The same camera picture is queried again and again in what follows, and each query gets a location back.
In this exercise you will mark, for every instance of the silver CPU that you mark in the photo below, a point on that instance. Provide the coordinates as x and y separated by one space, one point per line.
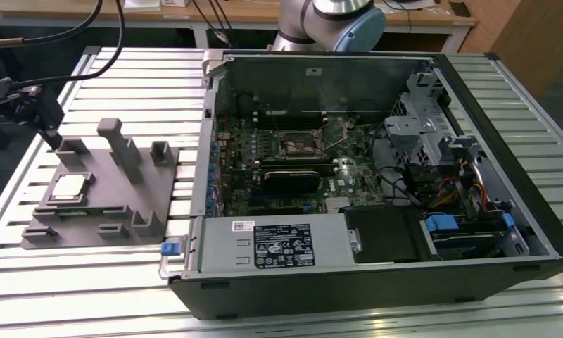
71 186

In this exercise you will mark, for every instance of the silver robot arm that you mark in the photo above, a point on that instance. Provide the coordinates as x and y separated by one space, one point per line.
328 21

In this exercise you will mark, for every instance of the CPU socket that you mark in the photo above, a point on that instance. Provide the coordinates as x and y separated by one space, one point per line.
305 141

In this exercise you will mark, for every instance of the grey parts rack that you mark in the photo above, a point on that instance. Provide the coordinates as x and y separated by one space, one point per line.
112 183

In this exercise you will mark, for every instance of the green RAM stick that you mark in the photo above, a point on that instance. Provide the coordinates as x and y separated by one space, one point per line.
80 212

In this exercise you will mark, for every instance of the white box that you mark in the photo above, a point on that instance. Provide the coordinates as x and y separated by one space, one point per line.
176 2
140 3

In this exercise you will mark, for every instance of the blue expansion card clip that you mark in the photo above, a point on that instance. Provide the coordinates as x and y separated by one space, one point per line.
211 192
215 144
212 176
209 207

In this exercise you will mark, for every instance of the blue power supply latch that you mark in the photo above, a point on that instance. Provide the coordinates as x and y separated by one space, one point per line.
171 248

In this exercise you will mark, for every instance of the black RAM slot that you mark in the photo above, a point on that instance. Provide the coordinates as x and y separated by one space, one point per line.
300 164
300 168
300 113
300 120
300 117
300 161

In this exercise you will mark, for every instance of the silver power supply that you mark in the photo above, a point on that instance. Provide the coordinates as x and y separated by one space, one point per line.
225 246

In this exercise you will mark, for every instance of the black graphics card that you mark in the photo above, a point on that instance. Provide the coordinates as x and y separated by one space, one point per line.
291 183

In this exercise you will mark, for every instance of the silver finned heat sink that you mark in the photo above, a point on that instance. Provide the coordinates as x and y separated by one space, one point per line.
336 204

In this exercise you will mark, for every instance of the green motherboard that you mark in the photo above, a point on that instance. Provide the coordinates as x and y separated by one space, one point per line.
357 165

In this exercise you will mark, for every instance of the silver drive cage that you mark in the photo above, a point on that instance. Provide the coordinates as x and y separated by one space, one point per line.
404 130

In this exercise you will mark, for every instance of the black PC case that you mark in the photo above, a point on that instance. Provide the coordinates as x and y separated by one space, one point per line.
309 295

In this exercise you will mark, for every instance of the black plastic shroud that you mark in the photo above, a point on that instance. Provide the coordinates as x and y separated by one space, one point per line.
385 236

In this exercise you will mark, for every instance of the wooden desk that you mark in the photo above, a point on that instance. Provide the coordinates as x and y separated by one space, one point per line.
426 17

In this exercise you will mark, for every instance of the blue disk carrier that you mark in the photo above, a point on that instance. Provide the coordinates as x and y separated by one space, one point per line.
438 224

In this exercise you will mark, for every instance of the small black flat item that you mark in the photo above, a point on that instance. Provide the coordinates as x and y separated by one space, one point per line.
461 7

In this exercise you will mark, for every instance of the blue bay latch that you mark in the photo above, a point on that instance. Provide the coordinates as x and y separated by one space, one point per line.
508 221

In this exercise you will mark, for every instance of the wooden cabinet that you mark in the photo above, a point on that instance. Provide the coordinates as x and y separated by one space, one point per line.
536 42

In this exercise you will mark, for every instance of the silver disk bay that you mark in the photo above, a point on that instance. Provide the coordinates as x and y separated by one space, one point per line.
516 244

